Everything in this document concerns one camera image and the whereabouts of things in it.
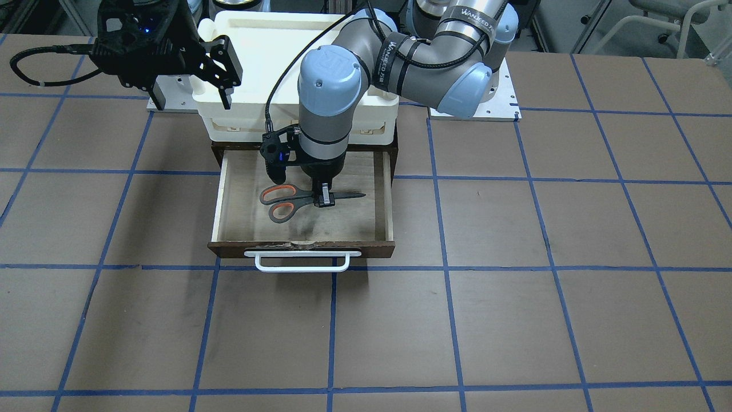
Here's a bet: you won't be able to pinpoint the white drawer handle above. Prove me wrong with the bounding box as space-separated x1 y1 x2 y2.
245 249 361 274

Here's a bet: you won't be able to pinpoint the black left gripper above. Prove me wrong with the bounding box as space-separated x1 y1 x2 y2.
301 154 346 208

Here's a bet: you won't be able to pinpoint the light wooden drawer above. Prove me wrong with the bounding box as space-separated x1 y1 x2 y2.
208 150 395 259

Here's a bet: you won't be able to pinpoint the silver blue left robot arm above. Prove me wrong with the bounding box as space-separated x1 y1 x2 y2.
296 1 518 208

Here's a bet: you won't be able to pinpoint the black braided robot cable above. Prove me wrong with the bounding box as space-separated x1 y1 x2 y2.
264 0 401 138

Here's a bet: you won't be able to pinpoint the grey orange handled scissors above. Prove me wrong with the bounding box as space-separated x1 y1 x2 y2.
259 184 365 224

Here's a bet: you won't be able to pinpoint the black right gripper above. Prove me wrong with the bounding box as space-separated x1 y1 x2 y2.
91 1 243 110

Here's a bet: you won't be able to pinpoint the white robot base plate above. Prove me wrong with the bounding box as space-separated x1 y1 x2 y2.
429 59 522 121

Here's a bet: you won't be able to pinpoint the cream white plastic tray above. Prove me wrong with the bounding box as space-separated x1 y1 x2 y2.
192 10 400 145

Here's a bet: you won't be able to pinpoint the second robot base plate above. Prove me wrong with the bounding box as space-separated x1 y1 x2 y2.
156 75 198 114

